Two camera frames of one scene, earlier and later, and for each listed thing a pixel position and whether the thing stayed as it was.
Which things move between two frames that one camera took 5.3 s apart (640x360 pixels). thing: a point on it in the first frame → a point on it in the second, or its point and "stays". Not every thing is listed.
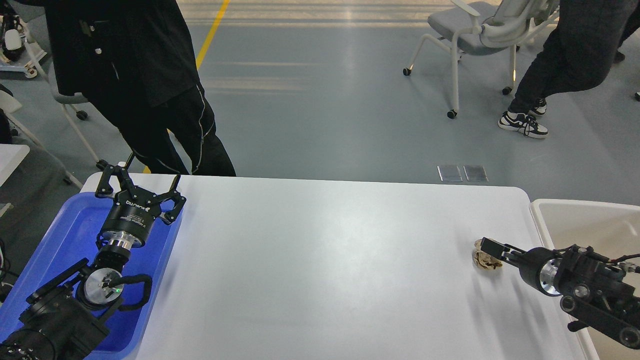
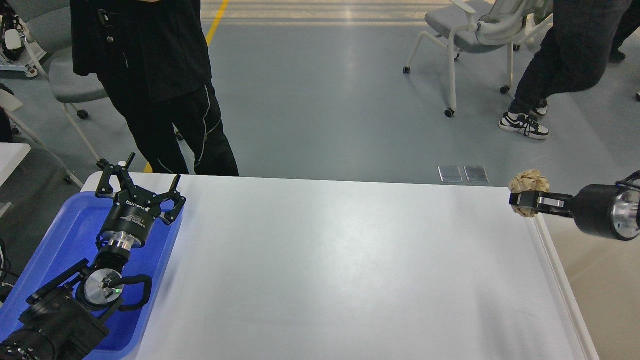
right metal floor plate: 475,173 stays
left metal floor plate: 449,173 stays
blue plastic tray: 73,237 stays
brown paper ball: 482,259 → 527,180
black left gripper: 130,218 stays
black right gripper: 530,265 → 609,210
